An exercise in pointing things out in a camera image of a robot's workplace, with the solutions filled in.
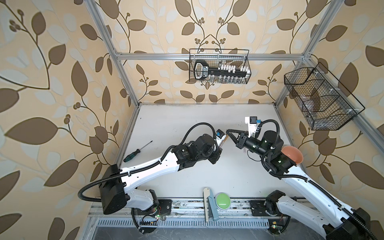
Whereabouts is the green handled screwdriver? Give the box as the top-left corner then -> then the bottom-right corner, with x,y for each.
123,141 -> 153,163

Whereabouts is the side wire basket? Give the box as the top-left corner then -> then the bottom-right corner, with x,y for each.
284,63 -> 366,131

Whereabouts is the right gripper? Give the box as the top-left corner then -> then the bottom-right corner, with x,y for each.
226,129 -> 270,161

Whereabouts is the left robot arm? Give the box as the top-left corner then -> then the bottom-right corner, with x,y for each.
78,130 -> 226,215

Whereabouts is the pink cup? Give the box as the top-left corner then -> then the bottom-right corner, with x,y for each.
281,146 -> 304,165

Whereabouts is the brown pen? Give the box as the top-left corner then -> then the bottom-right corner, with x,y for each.
219,135 -> 228,148

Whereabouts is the green push button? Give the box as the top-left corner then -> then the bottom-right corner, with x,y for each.
215,193 -> 231,211

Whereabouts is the rear wire basket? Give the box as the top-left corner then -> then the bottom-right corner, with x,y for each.
189,48 -> 252,85

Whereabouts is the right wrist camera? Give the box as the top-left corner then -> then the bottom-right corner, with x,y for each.
245,117 -> 262,139

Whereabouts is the grey bracket tool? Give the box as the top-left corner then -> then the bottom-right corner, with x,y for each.
203,188 -> 220,222

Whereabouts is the black tool in basket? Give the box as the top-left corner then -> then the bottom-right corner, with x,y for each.
192,60 -> 251,80

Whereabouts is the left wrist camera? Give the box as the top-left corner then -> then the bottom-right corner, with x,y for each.
215,129 -> 226,148

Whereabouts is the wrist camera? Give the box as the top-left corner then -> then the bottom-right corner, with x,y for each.
215,129 -> 226,148
245,117 -> 262,139

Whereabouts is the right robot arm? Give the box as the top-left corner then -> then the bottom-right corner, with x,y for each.
226,117 -> 377,240

